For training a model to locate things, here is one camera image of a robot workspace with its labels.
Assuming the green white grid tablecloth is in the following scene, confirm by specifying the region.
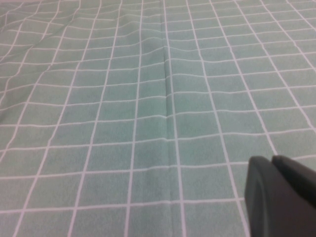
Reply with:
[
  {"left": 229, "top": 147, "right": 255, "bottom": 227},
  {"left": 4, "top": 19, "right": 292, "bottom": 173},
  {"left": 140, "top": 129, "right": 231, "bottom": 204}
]
[{"left": 0, "top": 0, "right": 316, "bottom": 237}]

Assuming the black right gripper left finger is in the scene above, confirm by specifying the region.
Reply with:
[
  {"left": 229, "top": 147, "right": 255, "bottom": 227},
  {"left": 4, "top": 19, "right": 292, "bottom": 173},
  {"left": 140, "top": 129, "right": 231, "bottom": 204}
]
[{"left": 244, "top": 155, "right": 316, "bottom": 237}]

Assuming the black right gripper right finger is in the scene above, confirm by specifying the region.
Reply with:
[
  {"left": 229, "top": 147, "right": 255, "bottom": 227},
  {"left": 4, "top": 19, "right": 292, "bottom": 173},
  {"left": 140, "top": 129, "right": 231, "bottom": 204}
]
[{"left": 271, "top": 155, "right": 316, "bottom": 208}]

